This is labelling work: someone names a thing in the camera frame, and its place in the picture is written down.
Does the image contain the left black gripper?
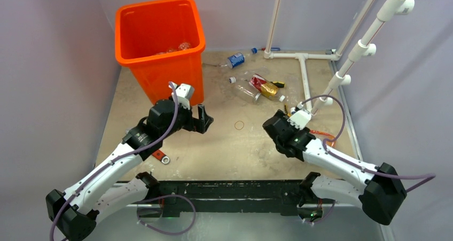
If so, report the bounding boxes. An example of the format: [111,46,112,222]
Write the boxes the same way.
[161,99,213,138]

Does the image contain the orange drink bottle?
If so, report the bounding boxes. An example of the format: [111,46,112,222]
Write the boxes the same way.
[310,130,337,148]

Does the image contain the crushed bottle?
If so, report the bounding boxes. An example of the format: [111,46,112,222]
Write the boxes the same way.
[155,42,192,56]

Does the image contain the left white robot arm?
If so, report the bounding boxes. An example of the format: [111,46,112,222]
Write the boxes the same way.
[45,99,214,240]

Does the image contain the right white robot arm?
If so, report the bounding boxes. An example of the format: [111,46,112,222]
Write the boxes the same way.
[262,110,407,226]

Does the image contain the orange plastic bin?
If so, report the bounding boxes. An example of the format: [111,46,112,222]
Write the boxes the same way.
[115,0,206,105]

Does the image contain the rubber band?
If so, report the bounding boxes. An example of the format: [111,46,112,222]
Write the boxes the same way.
[234,121,245,130]

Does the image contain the large clear bottle white cap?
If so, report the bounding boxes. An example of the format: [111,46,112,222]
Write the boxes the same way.
[228,76,261,104]

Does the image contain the yellow black screwdriver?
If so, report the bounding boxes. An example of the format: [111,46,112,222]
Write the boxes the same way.
[272,81,285,89]

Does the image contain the red gold snack wrapper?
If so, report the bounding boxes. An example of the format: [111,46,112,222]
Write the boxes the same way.
[248,74,280,100]

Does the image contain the blue label bottle far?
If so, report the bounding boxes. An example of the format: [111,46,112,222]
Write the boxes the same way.
[218,48,258,69]

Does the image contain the white PVC diagonal pole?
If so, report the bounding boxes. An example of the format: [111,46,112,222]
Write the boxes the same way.
[311,0,415,115]

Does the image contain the yellow handle pliers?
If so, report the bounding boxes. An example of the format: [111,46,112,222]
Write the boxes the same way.
[284,104,292,117]

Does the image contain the red handle adjustable wrench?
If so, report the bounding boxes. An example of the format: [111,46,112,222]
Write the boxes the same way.
[152,150,170,165]

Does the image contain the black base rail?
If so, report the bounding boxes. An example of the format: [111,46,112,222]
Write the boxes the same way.
[136,172,324,221]

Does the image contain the white PVC pipe frame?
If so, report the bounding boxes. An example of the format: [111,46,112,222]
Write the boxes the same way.
[263,0,385,113]

